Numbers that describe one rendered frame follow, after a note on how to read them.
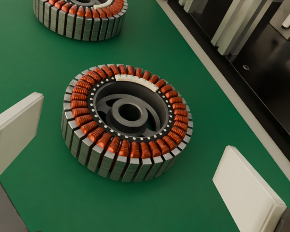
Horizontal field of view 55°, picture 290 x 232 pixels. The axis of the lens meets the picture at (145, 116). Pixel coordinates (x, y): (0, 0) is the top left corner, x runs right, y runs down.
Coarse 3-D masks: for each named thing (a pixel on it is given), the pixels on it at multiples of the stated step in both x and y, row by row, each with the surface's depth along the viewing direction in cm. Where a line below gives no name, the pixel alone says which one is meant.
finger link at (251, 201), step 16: (224, 160) 19; (240, 160) 18; (224, 176) 19; (240, 176) 17; (256, 176) 16; (224, 192) 18; (240, 192) 16; (256, 192) 15; (272, 192) 14; (240, 208) 16; (256, 208) 14; (272, 208) 13; (240, 224) 15; (256, 224) 14; (272, 224) 14
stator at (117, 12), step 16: (48, 0) 31; (64, 0) 31; (80, 0) 36; (96, 0) 37; (112, 0) 34; (48, 16) 31; (64, 16) 30; (80, 16) 31; (96, 16) 31; (112, 16) 33; (64, 32) 32; (80, 32) 32; (96, 32) 32; (112, 32) 34
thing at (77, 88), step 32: (64, 96) 22; (96, 96) 23; (128, 96) 27; (160, 96) 26; (64, 128) 22; (96, 128) 21; (128, 128) 23; (160, 128) 25; (96, 160) 21; (128, 160) 21; (160, 160) 21
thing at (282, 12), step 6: (288, 0) 45; (282, 6) 46; (288, 6) 45; (276, 12) 47; (282, 12) 46; (288, 12) 45; (276, 18) 47; (282, 18) 46; (276, 24) 47; (282, 24) 46; (282, 30) 47; (288, 30) 46; (288, 36) 46
